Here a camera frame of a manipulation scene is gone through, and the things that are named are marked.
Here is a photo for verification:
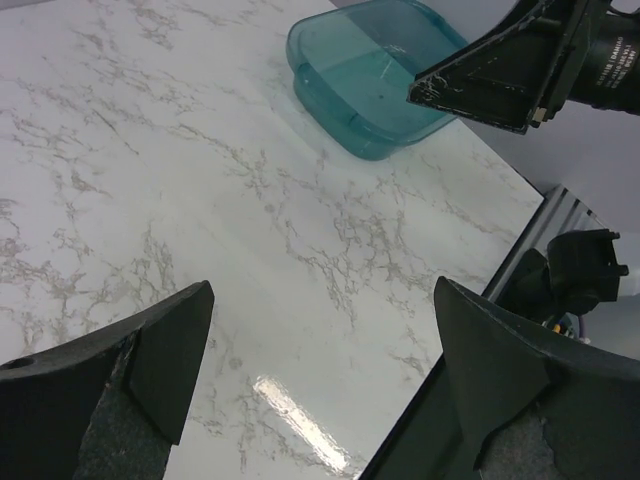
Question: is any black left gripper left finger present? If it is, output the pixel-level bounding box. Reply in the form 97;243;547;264
1;281;215;479

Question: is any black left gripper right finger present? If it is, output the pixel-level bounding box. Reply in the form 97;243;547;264
363;278;639;479

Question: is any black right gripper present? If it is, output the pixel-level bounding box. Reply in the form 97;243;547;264
407;1;639;134

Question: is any teal translucent plastic tub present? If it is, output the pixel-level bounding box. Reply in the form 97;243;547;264
286;1;467;161

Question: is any aluminium table edge rail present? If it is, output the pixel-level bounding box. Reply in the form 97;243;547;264
482;183;640;301

